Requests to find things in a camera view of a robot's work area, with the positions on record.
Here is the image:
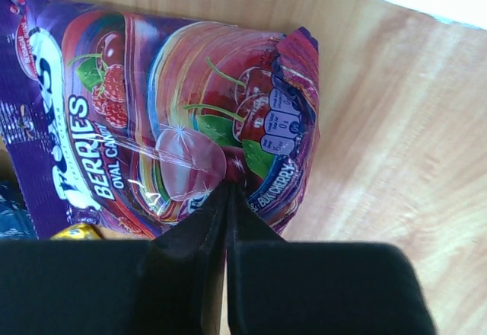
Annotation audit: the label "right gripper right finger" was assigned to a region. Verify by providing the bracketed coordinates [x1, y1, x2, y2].
[227, 186, 436, 334]

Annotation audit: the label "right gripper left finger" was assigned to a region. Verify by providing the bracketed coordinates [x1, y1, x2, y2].
[1, 186, 228, 334]

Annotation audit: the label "yellow M&M's packet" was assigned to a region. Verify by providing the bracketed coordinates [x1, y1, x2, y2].
[51, 223, 102, 240]

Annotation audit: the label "purple snack packet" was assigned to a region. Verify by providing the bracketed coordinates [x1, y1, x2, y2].
[1, 0, 320, 238]

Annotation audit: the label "blue Doritos chip bag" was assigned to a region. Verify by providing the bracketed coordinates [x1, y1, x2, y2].
[0, 180, 38, 240]

